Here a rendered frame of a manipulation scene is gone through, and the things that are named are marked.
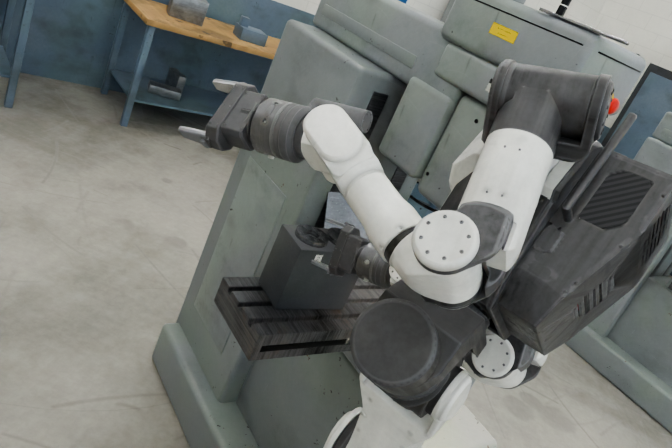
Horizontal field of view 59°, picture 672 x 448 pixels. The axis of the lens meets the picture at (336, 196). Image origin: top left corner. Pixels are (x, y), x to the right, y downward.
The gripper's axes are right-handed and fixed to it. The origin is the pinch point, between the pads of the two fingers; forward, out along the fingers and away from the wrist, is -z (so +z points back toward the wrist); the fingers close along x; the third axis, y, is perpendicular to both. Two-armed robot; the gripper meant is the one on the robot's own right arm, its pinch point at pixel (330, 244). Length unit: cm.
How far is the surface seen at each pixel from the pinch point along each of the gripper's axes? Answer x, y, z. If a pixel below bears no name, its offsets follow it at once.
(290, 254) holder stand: -6.2, -1.1, -11.1
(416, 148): 32.3, -33.0, -4.9
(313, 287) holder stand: -12.9, -10.3, -7.4
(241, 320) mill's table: -25.4, 3.8, -14.8
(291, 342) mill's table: -26.6, -4.4, -4.1
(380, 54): 59, -36, -30
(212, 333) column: -55, -57, -76
